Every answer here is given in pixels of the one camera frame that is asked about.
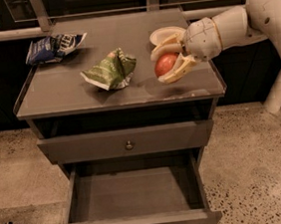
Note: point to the grey wooden drawer cabinet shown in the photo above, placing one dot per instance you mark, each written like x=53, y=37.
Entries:
x=57, y=101

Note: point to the white ceramic bowl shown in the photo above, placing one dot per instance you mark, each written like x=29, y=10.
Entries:
x=162, y=33

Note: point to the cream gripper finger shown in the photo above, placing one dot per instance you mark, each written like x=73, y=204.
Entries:
x=172, y=44
x=182, y=66

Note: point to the metal railing frame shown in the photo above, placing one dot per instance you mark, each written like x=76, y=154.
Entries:
x=103, y=8

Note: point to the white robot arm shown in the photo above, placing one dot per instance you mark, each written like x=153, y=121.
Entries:
x=243, y=25

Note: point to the round metal drawer knob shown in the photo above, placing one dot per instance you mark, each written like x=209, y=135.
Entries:
x=129, y=145

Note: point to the white cylindrical post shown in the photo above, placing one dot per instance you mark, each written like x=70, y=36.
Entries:
x=273, y=100

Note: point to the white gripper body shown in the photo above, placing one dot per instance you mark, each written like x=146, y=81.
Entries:
x=201, y=40

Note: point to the red apple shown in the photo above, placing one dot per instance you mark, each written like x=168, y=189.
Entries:
x=165, y=64

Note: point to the open grey middle drawer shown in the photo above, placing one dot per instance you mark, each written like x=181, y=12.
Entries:
x=158, y=190

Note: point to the green crumpled chip bag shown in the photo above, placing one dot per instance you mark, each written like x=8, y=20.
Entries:
x=114, y=72

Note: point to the closed grey top drawer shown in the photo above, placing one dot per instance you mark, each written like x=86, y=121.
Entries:
x=111, y=144

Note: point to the blue crumpled chip bag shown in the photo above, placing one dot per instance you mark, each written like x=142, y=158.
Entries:
x=53, y=49

